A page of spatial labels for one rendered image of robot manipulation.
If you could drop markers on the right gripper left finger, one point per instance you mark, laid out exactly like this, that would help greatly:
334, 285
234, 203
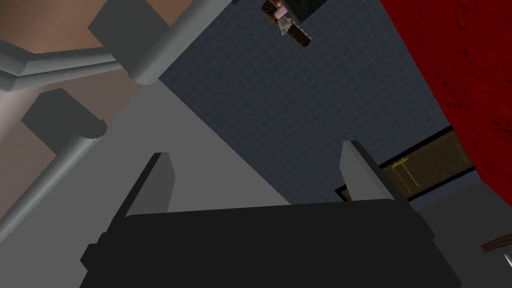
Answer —
154, 188

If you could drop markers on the dark wall picture with brown figures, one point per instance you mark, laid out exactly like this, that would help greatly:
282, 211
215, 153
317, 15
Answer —
291, 24

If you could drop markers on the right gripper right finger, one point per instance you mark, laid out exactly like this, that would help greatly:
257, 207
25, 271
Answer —
362, 176

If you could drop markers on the brown panel with black frame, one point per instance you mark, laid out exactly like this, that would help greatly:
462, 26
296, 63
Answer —
436, 160

